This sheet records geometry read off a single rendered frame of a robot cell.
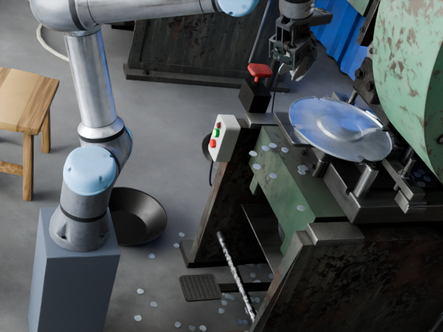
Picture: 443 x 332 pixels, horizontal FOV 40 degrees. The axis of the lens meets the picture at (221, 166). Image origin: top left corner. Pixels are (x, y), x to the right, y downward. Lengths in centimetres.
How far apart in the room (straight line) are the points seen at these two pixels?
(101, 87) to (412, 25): 75
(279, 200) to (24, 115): 95
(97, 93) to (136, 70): 170
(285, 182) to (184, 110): 138
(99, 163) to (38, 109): 80
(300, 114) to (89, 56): 58
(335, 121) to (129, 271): 90
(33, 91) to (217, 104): 112
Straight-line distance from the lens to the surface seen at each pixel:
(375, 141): 168
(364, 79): 162
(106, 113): 151
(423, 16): 102
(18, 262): 213
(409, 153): 173
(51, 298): 165
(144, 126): 282
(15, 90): 231
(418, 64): 103
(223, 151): 185
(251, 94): 185
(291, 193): 166
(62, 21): 127
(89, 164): 145
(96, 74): 146
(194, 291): 192
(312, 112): 169
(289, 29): 133
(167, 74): 321
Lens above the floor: 158
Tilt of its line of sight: 36 degrees down
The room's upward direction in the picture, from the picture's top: 18 degrees clockwise
